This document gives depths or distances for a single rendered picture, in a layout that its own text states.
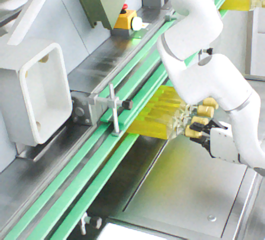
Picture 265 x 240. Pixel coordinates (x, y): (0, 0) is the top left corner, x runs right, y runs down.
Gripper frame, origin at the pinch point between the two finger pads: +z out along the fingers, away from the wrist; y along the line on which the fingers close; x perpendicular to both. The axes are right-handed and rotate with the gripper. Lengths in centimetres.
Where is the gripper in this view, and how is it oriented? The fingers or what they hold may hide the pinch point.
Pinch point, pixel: (197, 132)
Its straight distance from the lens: 142.5
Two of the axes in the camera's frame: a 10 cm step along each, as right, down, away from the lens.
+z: -7.7, -2.8, 5.7
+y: -0.9, -8.5, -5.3
